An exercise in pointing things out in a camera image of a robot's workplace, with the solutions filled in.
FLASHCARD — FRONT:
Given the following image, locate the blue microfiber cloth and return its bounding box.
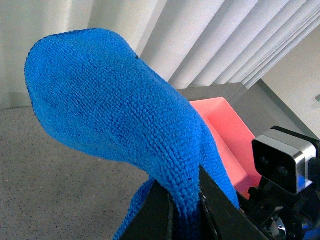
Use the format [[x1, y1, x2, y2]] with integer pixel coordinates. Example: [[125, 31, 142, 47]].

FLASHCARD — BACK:
[[24, 28, 239, 240]]

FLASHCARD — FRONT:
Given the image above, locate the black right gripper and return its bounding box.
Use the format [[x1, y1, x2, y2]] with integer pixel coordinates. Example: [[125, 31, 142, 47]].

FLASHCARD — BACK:
[[199, 126, 320, 240]]

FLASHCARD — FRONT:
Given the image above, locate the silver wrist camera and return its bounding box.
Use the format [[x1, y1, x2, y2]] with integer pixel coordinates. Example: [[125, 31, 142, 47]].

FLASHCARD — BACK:
[[252, 135, 317, 195]]

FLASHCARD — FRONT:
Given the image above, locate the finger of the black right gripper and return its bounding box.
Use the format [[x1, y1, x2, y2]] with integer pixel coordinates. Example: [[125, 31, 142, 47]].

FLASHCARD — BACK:
[[121, 182, 174, 240]]

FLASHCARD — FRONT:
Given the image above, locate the pink plastic tray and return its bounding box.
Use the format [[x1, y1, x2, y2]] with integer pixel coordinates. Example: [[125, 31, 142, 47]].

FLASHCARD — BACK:
[[191, 97, 262, 199]]

